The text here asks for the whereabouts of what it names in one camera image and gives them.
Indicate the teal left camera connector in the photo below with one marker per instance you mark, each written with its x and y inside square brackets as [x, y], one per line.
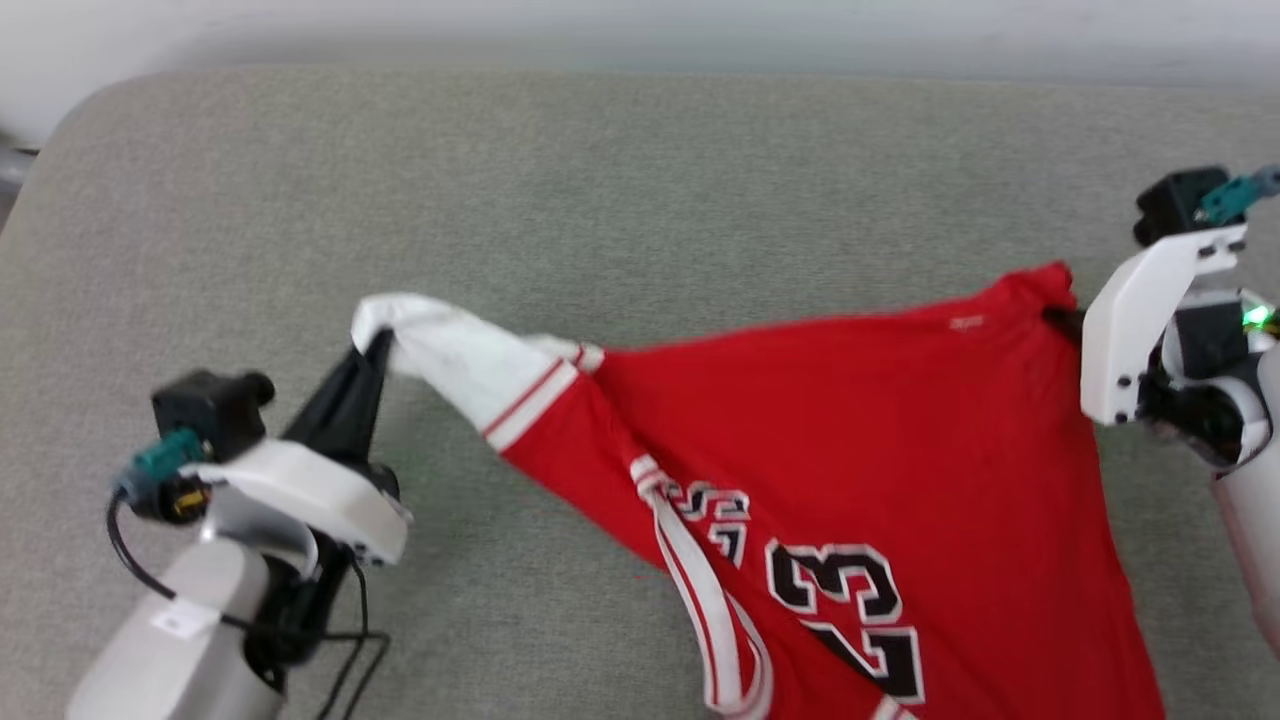
[160, 465]

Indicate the grey fabric sofa cushion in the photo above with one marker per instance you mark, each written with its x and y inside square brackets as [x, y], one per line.
[640, 200]

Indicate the grey metal pipe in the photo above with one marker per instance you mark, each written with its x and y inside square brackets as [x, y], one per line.
[12, 165]

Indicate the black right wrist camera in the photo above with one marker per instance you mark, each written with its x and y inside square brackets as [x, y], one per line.
[1175, 205]

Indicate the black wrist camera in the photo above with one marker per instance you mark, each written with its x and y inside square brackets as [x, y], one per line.
[210, 410]
[1175, 205]

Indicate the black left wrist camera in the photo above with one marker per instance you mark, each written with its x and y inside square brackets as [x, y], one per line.
[210, 410]

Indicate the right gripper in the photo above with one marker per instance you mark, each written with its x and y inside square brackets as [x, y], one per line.
[1210, 340]

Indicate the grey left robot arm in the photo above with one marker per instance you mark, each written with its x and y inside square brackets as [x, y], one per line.
[180, 640]

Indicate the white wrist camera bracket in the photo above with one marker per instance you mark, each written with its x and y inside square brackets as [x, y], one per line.
[1135, 320]
[320, 490]

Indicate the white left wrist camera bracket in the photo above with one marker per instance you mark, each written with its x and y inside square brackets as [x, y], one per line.
[320, 490]

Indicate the teal right camera connector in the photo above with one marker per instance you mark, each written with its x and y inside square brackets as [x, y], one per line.
[1235, 197]

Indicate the teal camera connector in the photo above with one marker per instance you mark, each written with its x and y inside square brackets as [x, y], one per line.
[1235, 197]
[160, 465]

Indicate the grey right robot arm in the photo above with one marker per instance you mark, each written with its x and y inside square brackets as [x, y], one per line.
[1255, 540]

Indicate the red basketball jersey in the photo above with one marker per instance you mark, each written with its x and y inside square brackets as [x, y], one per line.
[900, 430]

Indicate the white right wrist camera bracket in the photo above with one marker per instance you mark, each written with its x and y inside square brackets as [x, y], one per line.
[1135, 320]

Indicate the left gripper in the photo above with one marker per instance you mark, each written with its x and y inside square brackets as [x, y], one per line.
[300, 610]

